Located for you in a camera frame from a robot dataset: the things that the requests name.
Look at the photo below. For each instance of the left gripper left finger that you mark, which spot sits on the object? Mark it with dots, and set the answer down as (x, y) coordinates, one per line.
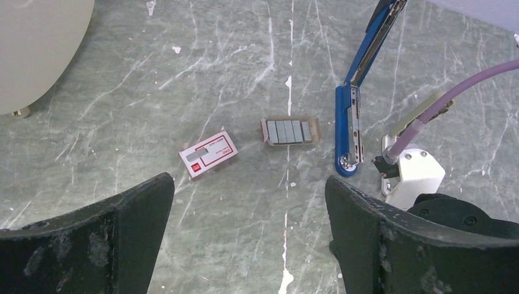
(110, 246)

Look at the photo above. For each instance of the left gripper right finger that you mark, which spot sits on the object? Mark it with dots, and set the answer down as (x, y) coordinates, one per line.
(384, 249)

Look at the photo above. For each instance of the silver staple strip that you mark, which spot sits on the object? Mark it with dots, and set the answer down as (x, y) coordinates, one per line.
(197, 154)

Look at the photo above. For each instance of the red white staple box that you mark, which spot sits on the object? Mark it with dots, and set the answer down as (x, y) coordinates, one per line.
(220, 147)

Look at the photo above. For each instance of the staple box tray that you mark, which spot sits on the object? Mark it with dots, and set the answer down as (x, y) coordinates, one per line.
(290, 130)

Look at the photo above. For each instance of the beige white stapler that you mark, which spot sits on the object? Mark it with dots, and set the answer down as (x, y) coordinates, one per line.
(397, 130)

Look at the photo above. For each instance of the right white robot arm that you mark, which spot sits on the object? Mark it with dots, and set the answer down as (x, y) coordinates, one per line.
(461, 215)

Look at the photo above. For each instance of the cream cylindrical container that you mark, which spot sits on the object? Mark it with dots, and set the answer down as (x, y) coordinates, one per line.
(38, 41)

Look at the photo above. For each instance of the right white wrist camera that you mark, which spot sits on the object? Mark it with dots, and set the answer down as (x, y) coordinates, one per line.
(418, 173)

